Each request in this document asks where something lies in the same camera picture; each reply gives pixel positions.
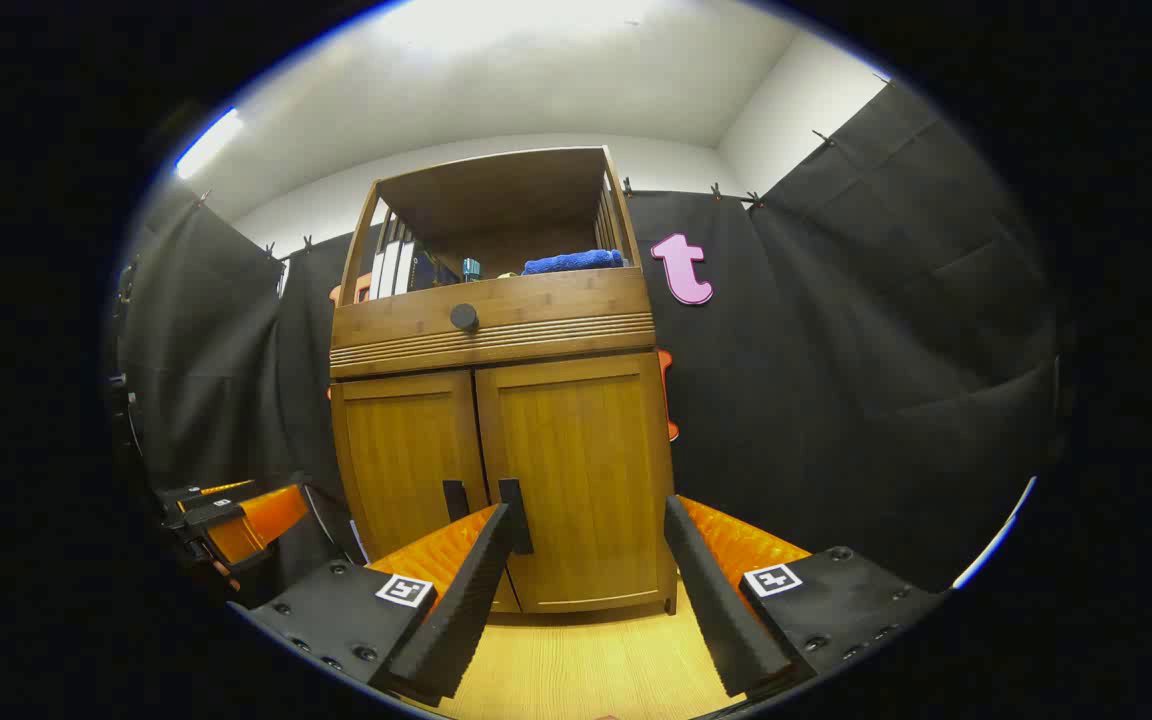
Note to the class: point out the wooden double-door shoe cabinet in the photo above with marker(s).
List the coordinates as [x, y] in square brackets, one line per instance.
[576, 330]

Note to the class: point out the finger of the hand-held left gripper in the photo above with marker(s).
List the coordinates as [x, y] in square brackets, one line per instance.
[221, 489]
[261, 520]

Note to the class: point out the ceiling strip light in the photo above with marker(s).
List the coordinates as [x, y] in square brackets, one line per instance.
[208, 143]

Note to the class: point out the round black drawer knob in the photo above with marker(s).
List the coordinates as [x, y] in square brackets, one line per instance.
[464, 317]

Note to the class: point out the blue folded towel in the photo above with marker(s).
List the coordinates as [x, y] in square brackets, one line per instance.
[571, 262]

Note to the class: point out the wooden cabinet drawer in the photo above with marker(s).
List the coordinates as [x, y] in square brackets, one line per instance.
[556, 300]

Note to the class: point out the row of black cloth clips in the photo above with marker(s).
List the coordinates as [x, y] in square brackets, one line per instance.
[715, 190]

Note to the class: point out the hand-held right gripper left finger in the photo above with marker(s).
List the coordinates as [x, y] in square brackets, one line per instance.
[456, 610]

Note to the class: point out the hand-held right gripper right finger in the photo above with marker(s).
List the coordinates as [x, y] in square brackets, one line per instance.
[716, 600]

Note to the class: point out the small teal object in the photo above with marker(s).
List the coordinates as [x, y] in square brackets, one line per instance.
[471, 268]

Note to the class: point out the black backdrop cloth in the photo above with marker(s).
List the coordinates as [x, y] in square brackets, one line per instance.
[836, 350]

